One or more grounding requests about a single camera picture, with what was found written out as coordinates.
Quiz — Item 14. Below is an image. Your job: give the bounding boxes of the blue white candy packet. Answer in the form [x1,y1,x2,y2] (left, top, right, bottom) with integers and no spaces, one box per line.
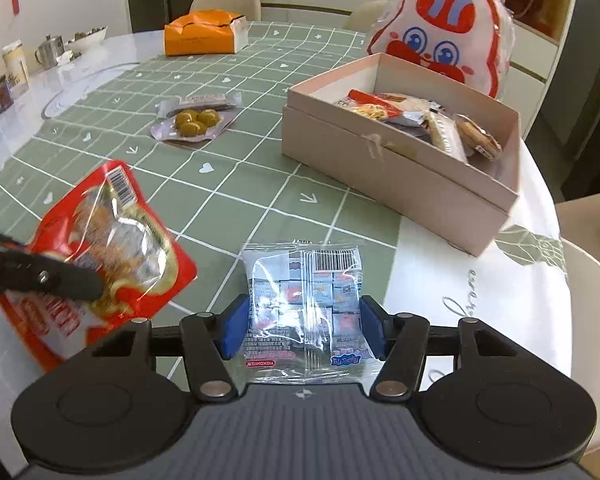
[230,240,380,388]

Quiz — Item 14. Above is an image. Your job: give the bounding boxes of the large red snack bag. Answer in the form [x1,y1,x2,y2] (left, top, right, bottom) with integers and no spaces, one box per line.
[0,160,197,370]

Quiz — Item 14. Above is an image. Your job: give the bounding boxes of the round pastry clear wrapper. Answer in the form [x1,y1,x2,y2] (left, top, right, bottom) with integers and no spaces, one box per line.
[454,114,503,162]

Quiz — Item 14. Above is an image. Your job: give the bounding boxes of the red yellow milk balls bag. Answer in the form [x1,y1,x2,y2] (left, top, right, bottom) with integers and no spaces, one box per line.
[377,92,443,127]

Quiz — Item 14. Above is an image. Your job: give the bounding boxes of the small red yellow snack packet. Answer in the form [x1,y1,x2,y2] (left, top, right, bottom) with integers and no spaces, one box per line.
[336,89,403,122]

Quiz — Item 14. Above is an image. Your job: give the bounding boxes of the beige cardboard gift box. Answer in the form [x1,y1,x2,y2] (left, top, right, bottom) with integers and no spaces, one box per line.
[282,53,521,256]

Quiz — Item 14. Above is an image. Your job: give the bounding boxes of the white tea tin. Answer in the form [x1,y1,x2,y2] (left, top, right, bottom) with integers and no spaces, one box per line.
[2,39,29,99]

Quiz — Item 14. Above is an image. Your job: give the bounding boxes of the long biscuit clear packet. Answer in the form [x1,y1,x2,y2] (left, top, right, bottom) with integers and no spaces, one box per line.
[424,110,468,164]

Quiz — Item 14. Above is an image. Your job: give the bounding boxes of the green grid tablecloth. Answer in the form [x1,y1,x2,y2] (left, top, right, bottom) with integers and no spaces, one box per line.
[0,20,406,386]

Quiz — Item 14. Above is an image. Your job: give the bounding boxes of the metal teapot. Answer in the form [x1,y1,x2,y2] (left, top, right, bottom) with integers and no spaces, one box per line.
[34,35,65,70]

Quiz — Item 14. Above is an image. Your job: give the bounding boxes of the white serving dish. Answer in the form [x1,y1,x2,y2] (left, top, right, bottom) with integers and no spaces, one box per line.
[65,27,108,53]

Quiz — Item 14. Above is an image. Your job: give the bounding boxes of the orange paper box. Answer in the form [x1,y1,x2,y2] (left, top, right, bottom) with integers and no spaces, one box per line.
[163,10,249,56]

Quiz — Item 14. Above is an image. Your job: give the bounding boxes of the beige dining chair right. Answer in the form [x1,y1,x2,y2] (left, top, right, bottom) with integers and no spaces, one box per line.
[343,0,388,34]

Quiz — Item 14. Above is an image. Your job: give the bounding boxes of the beige dining chair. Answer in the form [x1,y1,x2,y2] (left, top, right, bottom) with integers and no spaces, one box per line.
[343,0,388,34]
[189,0,262,21]

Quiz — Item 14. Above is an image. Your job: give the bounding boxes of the white red bunny bag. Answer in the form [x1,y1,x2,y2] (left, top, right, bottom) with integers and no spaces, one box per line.
[364,0,515,99]

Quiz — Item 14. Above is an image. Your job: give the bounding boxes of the beige dining chair left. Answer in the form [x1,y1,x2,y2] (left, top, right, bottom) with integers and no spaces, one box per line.
[189,0,262,21]

